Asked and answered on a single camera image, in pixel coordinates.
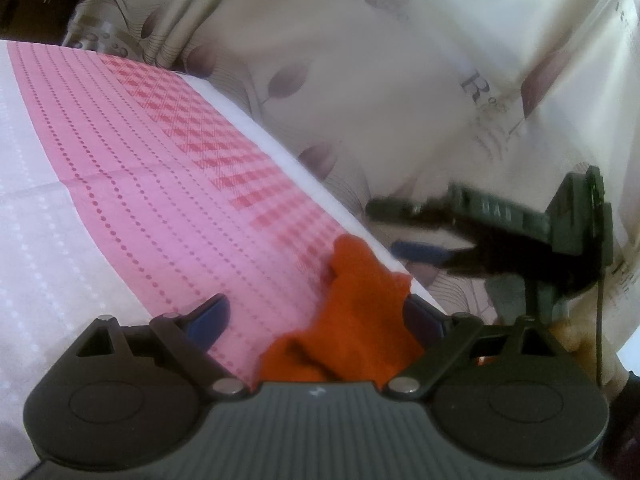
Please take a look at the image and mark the red knit sweater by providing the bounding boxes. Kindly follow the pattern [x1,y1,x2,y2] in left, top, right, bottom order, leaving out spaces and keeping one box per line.
[258,234,423,387]

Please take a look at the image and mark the person's hand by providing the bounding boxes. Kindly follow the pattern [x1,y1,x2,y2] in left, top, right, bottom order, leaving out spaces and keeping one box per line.
[549,318,629,402]

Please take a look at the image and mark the beige leaf print curtain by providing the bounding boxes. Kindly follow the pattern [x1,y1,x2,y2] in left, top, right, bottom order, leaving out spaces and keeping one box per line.
[64,0,639,351]

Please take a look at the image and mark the pink white checkered bedsheet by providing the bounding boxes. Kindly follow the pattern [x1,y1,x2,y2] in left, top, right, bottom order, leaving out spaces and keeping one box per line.
[0,38,446,480]

